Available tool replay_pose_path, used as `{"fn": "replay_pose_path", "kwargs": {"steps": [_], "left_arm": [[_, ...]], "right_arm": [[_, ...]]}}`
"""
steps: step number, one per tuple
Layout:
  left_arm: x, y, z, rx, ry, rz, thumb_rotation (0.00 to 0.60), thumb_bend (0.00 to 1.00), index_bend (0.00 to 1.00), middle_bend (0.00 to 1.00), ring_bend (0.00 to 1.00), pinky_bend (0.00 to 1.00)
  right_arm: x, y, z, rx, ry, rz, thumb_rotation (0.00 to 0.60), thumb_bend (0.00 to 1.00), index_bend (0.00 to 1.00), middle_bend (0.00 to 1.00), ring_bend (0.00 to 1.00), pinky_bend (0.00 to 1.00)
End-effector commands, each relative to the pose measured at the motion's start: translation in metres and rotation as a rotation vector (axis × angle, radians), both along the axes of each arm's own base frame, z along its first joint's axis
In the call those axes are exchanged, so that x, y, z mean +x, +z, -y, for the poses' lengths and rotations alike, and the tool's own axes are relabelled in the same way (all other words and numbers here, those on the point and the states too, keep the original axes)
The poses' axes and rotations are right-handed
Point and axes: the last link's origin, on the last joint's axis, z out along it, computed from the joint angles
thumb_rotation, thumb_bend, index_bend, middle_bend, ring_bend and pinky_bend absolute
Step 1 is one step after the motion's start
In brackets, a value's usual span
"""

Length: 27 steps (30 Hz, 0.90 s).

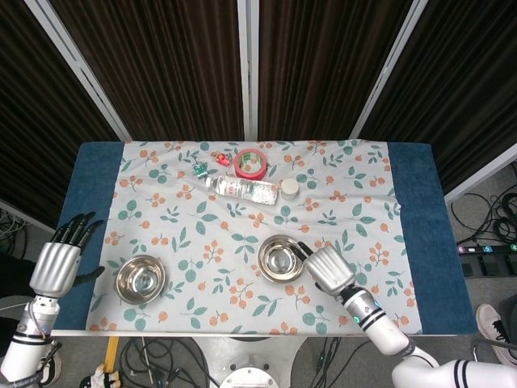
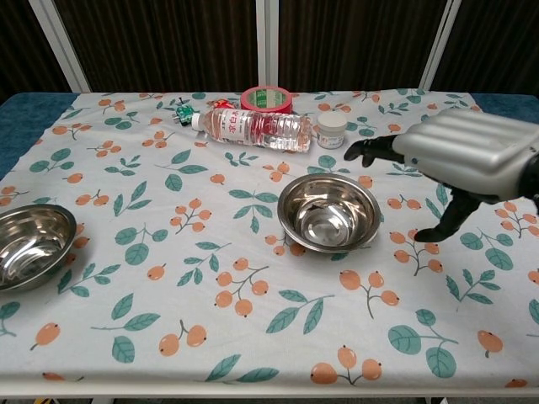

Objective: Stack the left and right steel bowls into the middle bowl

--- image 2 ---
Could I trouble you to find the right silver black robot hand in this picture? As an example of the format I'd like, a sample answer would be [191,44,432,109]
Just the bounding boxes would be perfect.
[343,109,539,244]

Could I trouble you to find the small white jar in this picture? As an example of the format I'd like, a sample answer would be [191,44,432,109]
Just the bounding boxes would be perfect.
[316,112,349,150]

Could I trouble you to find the clear plastic water bottle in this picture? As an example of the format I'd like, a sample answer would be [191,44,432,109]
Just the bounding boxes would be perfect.
[191,107,315,153]

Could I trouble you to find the red tape roll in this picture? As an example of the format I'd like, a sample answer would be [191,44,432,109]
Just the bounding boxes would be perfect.
[240,85,293,115]

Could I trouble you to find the small green plug adapter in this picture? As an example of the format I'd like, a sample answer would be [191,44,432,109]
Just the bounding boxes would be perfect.
[171,98,199,127]

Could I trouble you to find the floral fruit print tablecloth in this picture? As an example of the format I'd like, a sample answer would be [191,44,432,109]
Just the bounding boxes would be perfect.
[0,88,539,391]

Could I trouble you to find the white metal frame post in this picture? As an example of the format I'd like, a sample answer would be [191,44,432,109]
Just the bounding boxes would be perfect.
[28,0,92,93]
[418,0,462,92]
[254,0,280,90]

